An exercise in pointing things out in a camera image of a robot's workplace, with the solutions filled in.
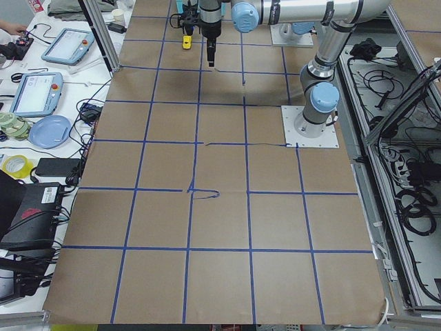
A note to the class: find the teach pendant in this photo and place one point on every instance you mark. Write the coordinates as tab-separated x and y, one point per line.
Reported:
69	47
38	94

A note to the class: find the yellow beetle toy car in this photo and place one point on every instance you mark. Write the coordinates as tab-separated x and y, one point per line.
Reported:
187	42

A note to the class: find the turquoise plastic bin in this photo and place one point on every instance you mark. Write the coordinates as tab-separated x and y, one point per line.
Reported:
179	7

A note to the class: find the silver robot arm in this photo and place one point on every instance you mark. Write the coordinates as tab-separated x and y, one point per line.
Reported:
191	6
292	21

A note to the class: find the upper teach pendant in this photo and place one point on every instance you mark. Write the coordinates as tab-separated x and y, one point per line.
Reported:
69	47

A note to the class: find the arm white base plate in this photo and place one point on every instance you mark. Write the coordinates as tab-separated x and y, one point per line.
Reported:
300	133
293	34

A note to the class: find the yellow tape roll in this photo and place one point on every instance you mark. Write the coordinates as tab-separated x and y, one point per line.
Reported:
17	166

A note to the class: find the green tape rolls stack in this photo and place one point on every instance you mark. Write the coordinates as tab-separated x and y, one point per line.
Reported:
14	126

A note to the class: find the white paper cup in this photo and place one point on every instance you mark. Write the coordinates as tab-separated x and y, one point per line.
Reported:
119	16

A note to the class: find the light blue plate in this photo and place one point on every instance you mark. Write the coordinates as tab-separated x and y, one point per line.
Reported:
50	131

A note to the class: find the lower teach pendant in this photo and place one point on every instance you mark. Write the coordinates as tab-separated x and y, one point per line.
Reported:
38	94

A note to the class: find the black computer box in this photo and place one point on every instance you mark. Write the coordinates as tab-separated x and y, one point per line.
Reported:
33	225

